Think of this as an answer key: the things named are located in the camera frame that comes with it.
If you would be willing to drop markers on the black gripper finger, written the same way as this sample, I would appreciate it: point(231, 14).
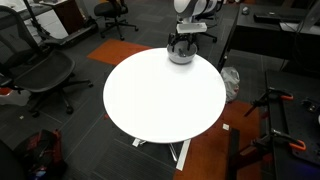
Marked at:
point(172, 41)
point(192, 41)

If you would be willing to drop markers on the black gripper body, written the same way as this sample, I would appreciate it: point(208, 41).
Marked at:
point(184, 36)

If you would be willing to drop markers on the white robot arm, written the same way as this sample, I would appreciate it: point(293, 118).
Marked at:
point(186, 6)

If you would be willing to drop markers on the gray bowl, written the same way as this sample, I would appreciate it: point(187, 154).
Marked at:
point(181, 59)

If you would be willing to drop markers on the white plastic bag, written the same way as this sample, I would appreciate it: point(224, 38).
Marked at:
point(230, 81)

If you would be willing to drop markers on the black office desk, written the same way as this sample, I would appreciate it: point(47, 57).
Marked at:
point(253, 36)

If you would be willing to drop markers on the gray computer mouse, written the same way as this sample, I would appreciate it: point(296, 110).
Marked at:
point(245, 10)

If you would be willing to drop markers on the black padded office chair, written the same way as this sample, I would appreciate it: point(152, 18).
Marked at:
point(110, 8)

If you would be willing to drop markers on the black keyboard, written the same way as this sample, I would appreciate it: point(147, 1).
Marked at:
point(266, 17)

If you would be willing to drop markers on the small white paper piece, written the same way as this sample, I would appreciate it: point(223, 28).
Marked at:
point(226, 126)

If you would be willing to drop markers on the black flat platform base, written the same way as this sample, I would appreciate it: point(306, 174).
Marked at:
point(73, 35)

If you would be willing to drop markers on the white desk with brown panel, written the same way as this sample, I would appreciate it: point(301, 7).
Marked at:
point(70, 15)

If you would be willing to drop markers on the white table base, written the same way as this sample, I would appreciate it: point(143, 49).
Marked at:
point(183, 156)

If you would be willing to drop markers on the black upright beam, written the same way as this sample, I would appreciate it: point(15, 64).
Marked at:
point(233, 150)

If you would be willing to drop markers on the black perforated work table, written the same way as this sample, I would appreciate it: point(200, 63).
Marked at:
point(293, 126)

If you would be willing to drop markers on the black mesh office chair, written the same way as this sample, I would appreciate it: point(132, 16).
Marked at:
point(43, 70)

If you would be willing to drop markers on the small black device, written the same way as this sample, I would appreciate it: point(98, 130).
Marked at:
point(311, 106)

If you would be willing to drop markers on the black tripod stand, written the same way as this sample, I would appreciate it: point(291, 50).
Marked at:
point(33, 20)

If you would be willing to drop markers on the red and black bag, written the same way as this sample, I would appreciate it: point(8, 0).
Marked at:
point(43, 150)

